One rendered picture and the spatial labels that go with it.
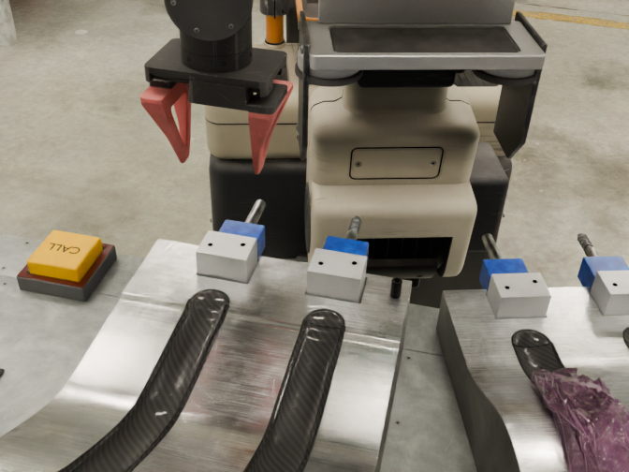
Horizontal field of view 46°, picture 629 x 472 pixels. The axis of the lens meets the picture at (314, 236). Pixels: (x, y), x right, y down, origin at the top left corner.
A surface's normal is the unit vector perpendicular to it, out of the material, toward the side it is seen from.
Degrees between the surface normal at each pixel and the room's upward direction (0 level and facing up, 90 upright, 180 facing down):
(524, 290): 0
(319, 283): 90
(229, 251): 0
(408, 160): 98
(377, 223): 98
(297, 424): 2
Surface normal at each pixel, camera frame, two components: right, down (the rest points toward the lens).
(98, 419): 0.11, -0.96
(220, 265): -0.22, 0.58
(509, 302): 0.07, 0.60
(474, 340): 0.03, -0.80
